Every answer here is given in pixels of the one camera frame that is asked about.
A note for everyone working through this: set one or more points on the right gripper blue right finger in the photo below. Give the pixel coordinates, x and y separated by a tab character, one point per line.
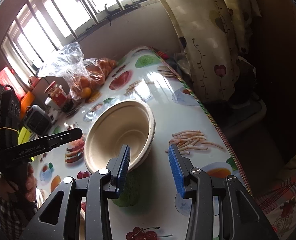
179	170

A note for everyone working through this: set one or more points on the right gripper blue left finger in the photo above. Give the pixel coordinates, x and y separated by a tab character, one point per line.
121	166

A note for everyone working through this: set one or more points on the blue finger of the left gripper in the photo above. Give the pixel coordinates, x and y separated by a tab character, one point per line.
58	139

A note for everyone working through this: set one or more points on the beige paper bowl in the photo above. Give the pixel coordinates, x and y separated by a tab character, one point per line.
107	135
143	130

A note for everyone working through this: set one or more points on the white paper plate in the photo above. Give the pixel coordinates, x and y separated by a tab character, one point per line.
82	221

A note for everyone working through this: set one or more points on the checkered left sleeve forearm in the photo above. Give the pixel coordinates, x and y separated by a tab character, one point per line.
10	223

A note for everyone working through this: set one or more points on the person's left hand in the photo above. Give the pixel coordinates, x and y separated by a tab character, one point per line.
7	187

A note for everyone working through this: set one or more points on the lower lime green box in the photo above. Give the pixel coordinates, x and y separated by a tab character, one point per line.
25	135

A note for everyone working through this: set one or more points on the small grey desk heater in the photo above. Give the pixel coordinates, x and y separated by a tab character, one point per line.
37	120

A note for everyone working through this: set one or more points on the fruit print tablecloth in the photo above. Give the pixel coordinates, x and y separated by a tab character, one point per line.
154	202

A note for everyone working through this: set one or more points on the orange shelf box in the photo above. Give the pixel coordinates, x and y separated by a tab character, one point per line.
26	101

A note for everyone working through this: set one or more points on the red labelled sauce jar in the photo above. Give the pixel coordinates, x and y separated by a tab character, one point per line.
60	98

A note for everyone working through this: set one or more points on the plastic bag of oranges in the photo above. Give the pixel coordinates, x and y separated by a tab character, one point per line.
79	73

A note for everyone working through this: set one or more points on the red gift bag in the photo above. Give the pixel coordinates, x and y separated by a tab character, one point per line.
8	78

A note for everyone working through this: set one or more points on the plaid cloth under table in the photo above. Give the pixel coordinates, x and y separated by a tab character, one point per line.
279	205

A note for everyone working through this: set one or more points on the window with bars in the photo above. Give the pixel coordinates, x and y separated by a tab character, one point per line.
40	27

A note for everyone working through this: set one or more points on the patterned beige curtain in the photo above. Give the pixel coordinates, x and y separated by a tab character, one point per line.
213	34

